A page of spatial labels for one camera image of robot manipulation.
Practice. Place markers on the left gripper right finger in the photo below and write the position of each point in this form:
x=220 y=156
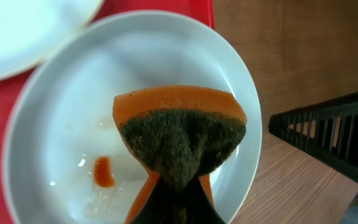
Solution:
x=197 y=207

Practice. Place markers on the red sauce stain right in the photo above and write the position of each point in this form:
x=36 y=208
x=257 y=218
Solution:
x=103 y=176

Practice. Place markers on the white plate top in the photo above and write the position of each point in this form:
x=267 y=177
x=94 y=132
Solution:
x=32 y=31

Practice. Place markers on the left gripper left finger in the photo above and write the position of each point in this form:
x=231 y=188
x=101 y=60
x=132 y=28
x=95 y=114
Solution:
x=154 y=203

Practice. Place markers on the red plastic tray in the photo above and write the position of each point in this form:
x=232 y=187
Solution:
x=201 y=10

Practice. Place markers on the white plate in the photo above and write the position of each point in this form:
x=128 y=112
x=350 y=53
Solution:
x=32 y=31
x=62 y=120

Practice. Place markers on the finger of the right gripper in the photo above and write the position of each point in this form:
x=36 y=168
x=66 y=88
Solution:
x=327 y=131

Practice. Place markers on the orange green sponge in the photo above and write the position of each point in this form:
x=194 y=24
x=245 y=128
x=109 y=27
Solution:
x=179 y=132

